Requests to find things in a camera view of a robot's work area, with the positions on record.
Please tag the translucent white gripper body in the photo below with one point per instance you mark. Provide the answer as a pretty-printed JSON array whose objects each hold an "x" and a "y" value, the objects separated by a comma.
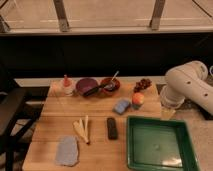
[{"x": 167, "y": 113}]

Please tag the grey-blue towel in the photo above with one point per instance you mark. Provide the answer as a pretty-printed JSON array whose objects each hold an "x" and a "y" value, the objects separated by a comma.
[{"x": 67, "y": 151}]

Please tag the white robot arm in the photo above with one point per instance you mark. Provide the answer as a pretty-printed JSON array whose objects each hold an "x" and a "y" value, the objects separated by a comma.
[{"x": 188, "y": 81}]

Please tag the green plastic tray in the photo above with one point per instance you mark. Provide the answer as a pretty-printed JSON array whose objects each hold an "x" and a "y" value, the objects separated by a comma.
[{"x": 159, "y": 145}]

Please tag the orange green cup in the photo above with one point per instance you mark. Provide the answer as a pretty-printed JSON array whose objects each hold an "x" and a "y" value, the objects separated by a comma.
[{"x": 137, "y": 100}]

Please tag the dark red grape bunch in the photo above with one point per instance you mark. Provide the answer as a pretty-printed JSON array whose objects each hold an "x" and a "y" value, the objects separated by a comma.
[{"x": 142, "y": 85}]

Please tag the blue sponge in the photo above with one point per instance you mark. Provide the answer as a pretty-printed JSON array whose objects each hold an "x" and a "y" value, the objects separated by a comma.
[{"x": 121, "y": 106}]

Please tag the black remote control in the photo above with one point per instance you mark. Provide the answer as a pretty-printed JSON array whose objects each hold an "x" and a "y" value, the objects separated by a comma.
[{"x": 112, "y": 128}]

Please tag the white spoon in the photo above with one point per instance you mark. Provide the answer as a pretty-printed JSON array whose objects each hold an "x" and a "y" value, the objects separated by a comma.
[{"x": 114, "y": 77}]

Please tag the black spatula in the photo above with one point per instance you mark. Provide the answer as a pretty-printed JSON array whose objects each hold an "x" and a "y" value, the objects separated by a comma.
[{"x": 95, "y": 89}]

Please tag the red-brown bowl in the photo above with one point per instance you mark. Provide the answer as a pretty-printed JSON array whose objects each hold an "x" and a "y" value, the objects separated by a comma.
[{"x": 112, "y": 86}]

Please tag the wooden cutting board table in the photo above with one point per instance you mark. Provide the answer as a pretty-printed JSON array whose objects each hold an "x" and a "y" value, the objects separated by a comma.
[{"x": 101, "y": 154}]

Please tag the purple bowl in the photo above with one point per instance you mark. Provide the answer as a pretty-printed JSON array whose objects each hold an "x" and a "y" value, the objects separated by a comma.
[{"x": 85, "y": 84}]

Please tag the clear bottle red cap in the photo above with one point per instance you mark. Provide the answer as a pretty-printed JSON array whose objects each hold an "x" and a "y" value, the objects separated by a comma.
[{"x": 67, "y": 85}]

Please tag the black chair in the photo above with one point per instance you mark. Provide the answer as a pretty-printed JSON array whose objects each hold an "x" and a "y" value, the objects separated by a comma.
[{"x": 10, "y": 111}]

